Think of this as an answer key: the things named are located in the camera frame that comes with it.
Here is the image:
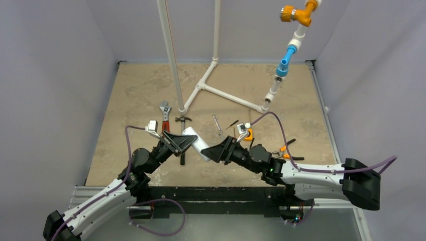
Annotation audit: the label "small silver wrench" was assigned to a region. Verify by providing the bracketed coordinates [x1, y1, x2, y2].
[212, 114, 223, 139]

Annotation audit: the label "yellow tape measure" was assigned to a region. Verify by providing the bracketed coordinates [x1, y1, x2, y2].
[243, 128, 254, 141]

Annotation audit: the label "white remote control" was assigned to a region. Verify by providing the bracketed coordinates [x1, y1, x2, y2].
[182, 127, 210, 162]

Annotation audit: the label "white pipe frame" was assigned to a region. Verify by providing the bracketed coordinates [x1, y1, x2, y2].
[156, 0, 313, 115]

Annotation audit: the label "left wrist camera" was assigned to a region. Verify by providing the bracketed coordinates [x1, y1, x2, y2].
[145, 120, 161, 139]

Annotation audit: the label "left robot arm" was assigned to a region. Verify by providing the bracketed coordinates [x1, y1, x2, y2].
[43, 132, 198, 240]

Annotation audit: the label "black handled hammer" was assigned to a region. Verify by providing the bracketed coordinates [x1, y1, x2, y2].
[175, 116, 192, 166]

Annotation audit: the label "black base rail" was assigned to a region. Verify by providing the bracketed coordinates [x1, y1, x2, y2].
[129, 186, 313, 222]

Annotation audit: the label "blue pipe fitting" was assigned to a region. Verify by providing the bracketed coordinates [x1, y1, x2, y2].
[275, 46, 297, 77]

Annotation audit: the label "orange handled pliers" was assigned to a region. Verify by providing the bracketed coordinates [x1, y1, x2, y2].
[272, 139, 305, 161]

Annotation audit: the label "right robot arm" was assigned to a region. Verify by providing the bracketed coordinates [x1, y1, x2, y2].
[201, 137, 381, 211]

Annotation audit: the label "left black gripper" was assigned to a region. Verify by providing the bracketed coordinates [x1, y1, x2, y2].
[146, 130, 197, 174]

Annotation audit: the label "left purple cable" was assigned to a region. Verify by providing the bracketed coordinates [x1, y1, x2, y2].
[50, 125, 149, 241]

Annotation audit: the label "red adjustable wrench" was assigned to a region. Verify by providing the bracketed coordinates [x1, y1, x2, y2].
[159, 100, 171, 132]

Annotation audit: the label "orange pipe valve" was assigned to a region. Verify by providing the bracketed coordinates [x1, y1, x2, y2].
[280, 0, 322, 27]

